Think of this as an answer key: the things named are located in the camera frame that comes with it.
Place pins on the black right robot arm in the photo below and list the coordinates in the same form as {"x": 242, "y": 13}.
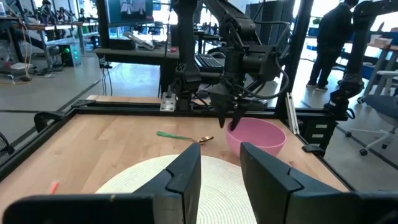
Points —
{"x": 186, "y": 46}

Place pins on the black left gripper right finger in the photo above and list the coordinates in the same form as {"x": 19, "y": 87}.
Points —
{"x": 273, "y": 189}

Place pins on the red button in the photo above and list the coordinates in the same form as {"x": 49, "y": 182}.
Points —
{"x": 173, "y": 49}

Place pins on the dark office desk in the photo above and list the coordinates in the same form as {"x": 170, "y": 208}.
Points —
{"x": 136, "y": 56}

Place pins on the silver angle bracket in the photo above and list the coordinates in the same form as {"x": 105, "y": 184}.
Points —
{"x": 292, "y": 115}

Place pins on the white background table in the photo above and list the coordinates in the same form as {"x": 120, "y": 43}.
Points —
{"x": 46, "y": 28}

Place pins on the black keyboard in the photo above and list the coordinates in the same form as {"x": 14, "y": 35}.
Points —
{"x": 206, "y": 62}

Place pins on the computer tower green light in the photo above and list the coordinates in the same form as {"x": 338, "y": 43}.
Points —
{"x": 70, "y": 54}

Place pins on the orange drinking straw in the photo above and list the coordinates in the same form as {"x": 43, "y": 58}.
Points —
{"x": 53, "y": 187}

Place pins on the person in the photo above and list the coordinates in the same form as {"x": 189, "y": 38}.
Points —
{"x": 332, "y": 31}

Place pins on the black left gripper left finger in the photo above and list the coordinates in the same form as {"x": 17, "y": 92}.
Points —
{"x": 180, "y": 186}

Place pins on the pink bowl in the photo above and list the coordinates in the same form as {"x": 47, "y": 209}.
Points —
{"x": 264, "y": 137}

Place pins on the office chair white base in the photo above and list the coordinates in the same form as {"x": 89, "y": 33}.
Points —
{"x": 382, "y": 105}

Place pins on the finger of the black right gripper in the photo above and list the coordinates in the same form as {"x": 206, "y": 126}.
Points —
{"x": 238, "y": 116}
{"x": 222, "y": 113}

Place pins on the black aluminium table frame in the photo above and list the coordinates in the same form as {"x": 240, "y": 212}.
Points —
{"x": 124, "y": 110}

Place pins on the white round woven placemat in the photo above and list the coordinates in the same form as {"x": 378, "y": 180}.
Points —
{"x": 217, "y": 186}

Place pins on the computer monitor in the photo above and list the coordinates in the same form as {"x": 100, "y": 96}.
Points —
{"x": 130, "y": 12}

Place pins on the black box white labels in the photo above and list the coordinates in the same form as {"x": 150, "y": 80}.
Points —
{"x": 320, "y": 132}

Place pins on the silver flat mounting plate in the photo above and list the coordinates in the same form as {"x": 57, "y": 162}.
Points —
{"x": 168, "y": 102}

